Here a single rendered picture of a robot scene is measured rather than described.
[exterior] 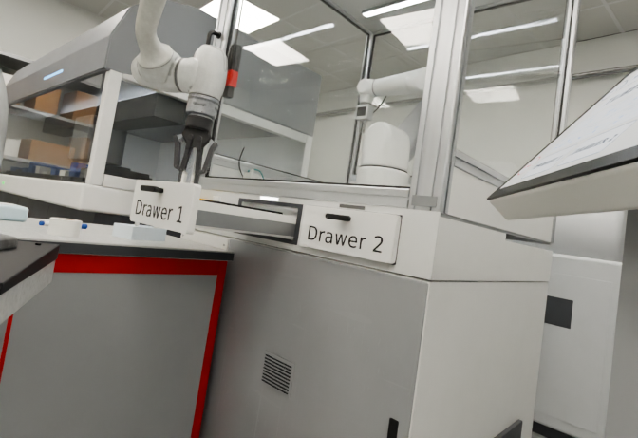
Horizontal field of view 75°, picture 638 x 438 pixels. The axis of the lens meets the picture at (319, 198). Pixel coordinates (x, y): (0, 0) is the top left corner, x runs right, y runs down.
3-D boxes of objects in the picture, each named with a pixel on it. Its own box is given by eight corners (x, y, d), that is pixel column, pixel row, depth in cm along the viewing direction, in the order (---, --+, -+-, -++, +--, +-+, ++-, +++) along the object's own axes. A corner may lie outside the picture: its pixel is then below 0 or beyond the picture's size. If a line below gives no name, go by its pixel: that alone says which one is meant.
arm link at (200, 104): (216, 97, 120) (213, 117, 120) (222, 104, 129) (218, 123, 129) (184, 90, 120) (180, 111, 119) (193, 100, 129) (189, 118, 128)
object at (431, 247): (430, 280, 87) (440, 211, 88) (180, 226, 156) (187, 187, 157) (549, 281, 157) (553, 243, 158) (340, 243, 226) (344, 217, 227)
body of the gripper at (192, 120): (182, 111, 120) (177, 142, 120) (212, 116, 121) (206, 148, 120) (189, 117, 128) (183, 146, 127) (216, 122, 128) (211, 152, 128)
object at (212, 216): (191, 227, 93) (196, 199, 93) (140, 216, 110) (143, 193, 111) (312, 240, 122) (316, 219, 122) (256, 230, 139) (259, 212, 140)
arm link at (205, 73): (228, 105, 129) (189, 101, 131) (237, 56, 129) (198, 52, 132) (212, 94, 118) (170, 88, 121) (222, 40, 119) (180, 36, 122)
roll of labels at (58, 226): (72, 238, 102) (75, 221, 102) (41, 233, 101) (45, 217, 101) (84, 236, 109) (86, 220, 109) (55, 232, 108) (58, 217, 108)
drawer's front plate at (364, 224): (390, 264, 92) (397, 215, 93) (298, 245, 112) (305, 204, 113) (395, 264, 94) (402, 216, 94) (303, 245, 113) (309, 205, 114)
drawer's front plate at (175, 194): (186, 234, 90) (195, 183, 91) (128, 220, 110) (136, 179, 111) (194, 235, 91) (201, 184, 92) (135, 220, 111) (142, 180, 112)
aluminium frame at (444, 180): (439, 211, 88) (498, -245, 95) (187, 187, 157) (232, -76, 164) (553, 243, 158) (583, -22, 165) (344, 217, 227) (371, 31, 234)
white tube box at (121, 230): (130, 239, 118) (133, 226, 119) (111, 236, 122) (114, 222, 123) (164, 241, 129) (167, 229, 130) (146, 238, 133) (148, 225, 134)
